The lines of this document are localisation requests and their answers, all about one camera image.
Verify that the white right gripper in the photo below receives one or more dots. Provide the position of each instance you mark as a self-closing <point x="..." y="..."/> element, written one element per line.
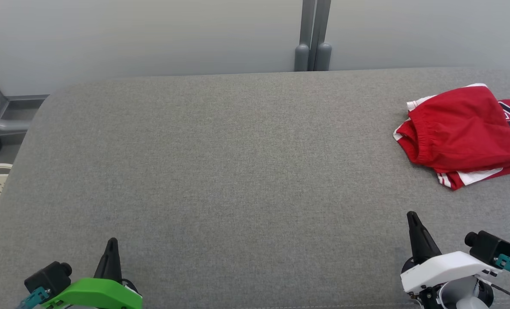
<point x="443" y="268"/>

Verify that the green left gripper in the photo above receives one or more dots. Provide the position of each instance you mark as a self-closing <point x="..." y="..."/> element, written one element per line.
<point x="96" y="294"/>

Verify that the red white numbered jersey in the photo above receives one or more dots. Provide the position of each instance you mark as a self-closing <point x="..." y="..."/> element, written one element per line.
<point x="473" y="177"/>

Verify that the red shorts white stripe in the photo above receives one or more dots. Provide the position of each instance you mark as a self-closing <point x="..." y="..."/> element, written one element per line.
<point x="456" y="128"/>

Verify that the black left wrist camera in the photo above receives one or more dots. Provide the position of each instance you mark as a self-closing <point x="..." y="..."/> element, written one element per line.
<point x="49" y="277"/>

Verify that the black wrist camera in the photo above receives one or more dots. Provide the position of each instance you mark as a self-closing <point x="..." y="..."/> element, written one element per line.
<point x="490" y="249"/>
<point x="49" y="277"/>

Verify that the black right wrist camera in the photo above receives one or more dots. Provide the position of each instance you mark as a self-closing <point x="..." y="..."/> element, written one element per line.
<point x="490" y="249"/>

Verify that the grey metal partition post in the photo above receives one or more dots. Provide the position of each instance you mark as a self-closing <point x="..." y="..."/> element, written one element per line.
<point x="312" y="34"/>

